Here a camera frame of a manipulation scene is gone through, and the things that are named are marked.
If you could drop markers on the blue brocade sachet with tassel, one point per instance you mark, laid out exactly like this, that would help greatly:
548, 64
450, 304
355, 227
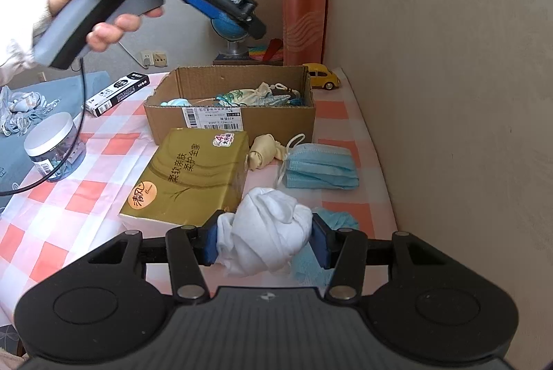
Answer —
281, 97

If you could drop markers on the blue white fringed scarf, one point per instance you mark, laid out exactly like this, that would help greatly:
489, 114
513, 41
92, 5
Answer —
23, 104

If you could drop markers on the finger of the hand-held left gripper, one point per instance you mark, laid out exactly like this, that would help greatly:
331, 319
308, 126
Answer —
207, 5

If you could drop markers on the cream cloth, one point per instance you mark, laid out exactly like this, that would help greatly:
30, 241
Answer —
263, 152

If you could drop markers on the person's left forearm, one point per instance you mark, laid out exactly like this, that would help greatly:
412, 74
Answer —
21, 20

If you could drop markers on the gold tissue pack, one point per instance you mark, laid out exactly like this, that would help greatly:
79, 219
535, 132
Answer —
185, 180

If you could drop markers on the white cloth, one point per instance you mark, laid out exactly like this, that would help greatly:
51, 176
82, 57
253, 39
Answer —
263, 223

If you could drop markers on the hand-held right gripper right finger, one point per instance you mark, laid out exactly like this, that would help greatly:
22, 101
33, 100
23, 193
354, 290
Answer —
322, 244

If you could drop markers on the yellow toy car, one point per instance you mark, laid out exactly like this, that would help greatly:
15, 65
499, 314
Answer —
322, 76

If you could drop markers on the beige embroidered sachet with tassel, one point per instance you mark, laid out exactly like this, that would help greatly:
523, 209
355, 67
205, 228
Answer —
242, 96

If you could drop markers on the light blue doll toy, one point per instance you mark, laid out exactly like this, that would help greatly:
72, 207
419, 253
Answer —
175, 102

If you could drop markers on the blue face mask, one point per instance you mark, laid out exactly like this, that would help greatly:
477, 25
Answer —
319, 167
341, 219

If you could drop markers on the blue desk globe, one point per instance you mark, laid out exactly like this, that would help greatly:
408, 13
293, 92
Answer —
229, 29

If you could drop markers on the clear jar with white lid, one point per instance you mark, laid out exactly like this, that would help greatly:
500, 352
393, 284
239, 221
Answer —
49, 145

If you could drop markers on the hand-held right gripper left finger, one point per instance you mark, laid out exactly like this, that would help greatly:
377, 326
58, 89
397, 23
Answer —
208, 244

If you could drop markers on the black and white carton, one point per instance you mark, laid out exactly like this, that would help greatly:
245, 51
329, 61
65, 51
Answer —
116, 93

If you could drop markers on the cardboard box under globe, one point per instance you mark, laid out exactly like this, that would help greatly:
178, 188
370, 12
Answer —
242, 61

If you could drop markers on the brown cardboard box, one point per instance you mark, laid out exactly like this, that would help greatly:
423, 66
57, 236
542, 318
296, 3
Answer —
268, 124

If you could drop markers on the beige wall socket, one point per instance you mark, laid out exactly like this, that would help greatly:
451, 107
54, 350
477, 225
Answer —
161, 58

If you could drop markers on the white wall socket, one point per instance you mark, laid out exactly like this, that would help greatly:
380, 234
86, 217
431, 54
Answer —
147, 58

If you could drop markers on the pink checkered tablecloth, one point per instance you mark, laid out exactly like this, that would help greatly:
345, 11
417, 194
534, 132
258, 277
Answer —
103, 145

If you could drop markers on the rainbow pop toy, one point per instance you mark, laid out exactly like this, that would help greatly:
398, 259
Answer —
257, 50

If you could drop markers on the red toy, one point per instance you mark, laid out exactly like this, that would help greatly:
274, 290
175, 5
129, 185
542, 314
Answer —
273, 48

